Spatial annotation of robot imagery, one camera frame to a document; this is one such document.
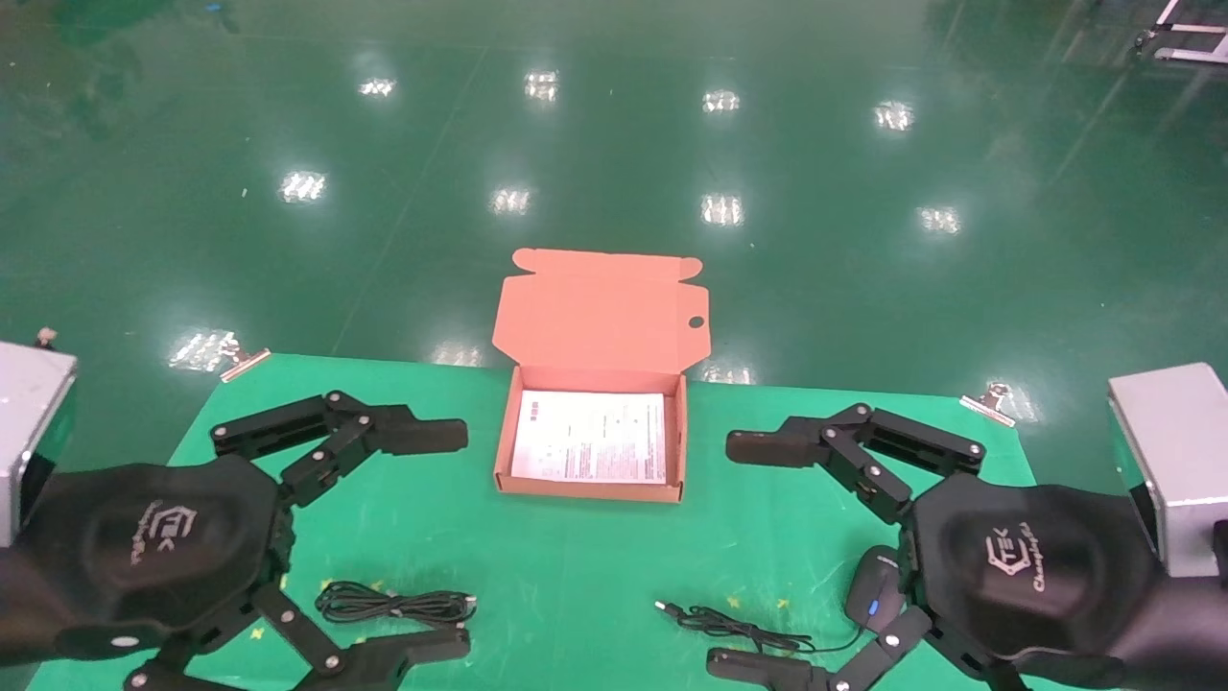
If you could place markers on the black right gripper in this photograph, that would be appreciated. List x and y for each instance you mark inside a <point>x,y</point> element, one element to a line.
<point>1027,566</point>

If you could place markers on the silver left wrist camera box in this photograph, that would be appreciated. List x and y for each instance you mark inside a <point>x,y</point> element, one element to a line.
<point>29,422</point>

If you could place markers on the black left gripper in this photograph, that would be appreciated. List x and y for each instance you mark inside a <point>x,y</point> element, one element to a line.
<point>144,547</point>

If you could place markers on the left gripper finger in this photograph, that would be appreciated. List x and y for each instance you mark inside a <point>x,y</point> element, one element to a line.
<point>403,435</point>

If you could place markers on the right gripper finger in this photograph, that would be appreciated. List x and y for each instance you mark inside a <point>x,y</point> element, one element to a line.
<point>767,448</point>

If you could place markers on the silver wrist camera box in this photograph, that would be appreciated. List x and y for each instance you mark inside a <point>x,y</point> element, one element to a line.
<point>1180,451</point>
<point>29,422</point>

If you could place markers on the metal binder clip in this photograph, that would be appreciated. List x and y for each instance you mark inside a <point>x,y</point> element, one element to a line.
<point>245,362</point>
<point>990,405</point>

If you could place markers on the open brown cardboard box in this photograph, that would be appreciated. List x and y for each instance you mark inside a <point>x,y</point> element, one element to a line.
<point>595,317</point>

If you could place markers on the green table mat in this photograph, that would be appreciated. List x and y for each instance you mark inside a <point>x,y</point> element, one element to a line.
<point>576,576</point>

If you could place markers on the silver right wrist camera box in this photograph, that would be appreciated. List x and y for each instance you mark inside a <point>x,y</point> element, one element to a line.
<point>1180,451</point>

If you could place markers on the grey metal rack frame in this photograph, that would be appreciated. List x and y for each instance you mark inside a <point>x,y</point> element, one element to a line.
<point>1185,38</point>

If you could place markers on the white printed instruction sheet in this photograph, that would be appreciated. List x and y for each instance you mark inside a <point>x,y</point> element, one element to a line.
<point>590,437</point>

